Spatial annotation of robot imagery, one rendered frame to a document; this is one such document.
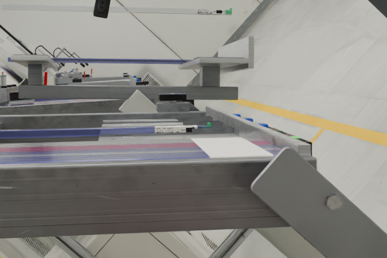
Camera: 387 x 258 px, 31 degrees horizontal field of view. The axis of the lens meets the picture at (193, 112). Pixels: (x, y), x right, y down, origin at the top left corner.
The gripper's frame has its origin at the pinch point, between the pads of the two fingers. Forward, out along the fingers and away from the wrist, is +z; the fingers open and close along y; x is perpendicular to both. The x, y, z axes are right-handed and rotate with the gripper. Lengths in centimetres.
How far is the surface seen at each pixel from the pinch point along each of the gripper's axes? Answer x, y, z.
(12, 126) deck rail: -11.8, 25.8, 27.6
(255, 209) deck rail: 17, 95, 27
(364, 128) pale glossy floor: 111, -112, 13
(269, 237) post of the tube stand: 46, 3, 44
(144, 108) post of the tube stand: 12.9, 3.1, 20.3
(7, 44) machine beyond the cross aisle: -72, -417, -10
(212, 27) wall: 133, -707, -92
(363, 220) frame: 25, 99, 26
